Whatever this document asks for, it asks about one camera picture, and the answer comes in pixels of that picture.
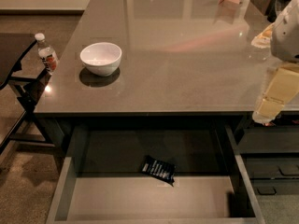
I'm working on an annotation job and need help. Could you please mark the grey lower side drawers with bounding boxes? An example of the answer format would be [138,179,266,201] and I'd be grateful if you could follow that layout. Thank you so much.
[235,113,299,196]

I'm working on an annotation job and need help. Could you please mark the white ceramic bowl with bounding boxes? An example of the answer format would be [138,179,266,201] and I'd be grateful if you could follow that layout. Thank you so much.
[80,42,122,77]

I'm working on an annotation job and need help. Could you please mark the dark blue rxbar wrapper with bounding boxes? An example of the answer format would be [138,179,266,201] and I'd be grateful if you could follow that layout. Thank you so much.
[140,156,176,186]

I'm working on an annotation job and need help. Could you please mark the black utensil holder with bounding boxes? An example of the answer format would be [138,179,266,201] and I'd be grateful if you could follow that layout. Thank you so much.
[266,0,297,23]

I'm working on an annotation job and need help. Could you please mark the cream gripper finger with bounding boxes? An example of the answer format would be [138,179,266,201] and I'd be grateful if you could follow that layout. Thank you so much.
[252,66,299,124]
[251,23,274,49]

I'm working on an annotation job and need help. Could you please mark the dark folding chair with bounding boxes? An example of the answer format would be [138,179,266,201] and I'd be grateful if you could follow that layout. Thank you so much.
[0,33,52,153]

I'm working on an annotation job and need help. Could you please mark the clear plastic water bottle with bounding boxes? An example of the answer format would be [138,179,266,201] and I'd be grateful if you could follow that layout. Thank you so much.
[35,33,59,74]

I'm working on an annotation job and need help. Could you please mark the grey open top drawer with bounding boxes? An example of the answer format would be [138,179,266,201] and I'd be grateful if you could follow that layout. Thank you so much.
[47,125,265,224]

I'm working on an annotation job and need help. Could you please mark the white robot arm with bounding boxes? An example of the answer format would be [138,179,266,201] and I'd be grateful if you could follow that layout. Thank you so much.
[251,0,299,124]

